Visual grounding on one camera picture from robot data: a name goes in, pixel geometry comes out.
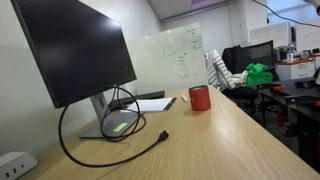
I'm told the white notepad with black clip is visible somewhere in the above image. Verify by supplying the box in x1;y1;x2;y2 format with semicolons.
120;97;178;114

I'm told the black computer monitor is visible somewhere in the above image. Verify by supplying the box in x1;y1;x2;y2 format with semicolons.
9;0;138;109

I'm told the white board partition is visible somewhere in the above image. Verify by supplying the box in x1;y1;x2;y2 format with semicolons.
249;22;293;49
295;18;320;53

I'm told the white power strip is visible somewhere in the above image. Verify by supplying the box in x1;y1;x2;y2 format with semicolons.
0;151;38;180

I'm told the black looped monitor cable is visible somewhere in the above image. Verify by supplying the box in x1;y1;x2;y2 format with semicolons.
100;85;147;143

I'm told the silver monitor stand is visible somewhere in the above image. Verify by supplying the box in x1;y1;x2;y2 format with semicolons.
79;92;144;139

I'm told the black desk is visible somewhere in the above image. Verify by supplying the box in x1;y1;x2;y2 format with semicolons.
258;77;320;168

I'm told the thin black hanging cable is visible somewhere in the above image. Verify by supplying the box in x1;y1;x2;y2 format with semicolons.
251;0;320;28

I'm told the black cable with plug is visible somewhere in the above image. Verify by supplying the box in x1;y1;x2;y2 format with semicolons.
58;85;170;168

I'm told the black office chair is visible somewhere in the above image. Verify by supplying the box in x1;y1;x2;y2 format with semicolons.
221;40;281;101

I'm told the green sticker on stand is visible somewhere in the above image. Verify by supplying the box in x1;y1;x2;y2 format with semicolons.
112;122;129;133

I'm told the white puffer jacket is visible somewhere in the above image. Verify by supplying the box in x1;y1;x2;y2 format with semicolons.
204;49;249;92

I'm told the glass whiteboard panel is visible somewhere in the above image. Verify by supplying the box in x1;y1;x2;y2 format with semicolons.
126;21;209;96

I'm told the green plastic bag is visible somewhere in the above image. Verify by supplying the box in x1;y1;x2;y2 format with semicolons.
245;63;274;88

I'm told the black keyboard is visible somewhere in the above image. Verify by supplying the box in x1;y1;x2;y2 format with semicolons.
108;90;166;111

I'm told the red metal cup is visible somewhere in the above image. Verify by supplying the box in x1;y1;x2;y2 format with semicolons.
188;85;212;112

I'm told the white cabinet with orange top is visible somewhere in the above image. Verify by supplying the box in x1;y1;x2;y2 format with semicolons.
274;58;317;81

